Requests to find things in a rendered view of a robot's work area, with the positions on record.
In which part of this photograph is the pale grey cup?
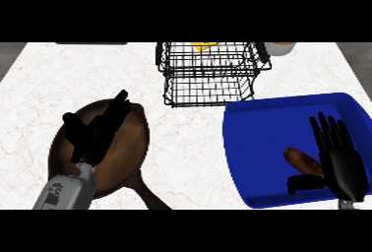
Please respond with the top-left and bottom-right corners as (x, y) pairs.
(263, 41), (299, 57)

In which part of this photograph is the brown frying pan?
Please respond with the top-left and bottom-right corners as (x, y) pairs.
(46, 98), (173, 211)

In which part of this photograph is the black tiered wire basket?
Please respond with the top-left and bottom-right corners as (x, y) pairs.
(154, 41), (274, 108)

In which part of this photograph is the blue tray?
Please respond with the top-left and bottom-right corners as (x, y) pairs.
(223, 92), (372, 210)

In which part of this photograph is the yellow item in basket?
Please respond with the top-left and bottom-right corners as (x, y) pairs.
(191, 41), (223, 52)

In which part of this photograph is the brown sweet potato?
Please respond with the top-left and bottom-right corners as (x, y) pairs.
(283, 147), (327, 179)

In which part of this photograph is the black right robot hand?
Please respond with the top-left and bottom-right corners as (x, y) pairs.
(287, 111), (370, 203)

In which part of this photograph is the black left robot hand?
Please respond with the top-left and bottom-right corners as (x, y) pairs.
(61, 89), (135, 166)

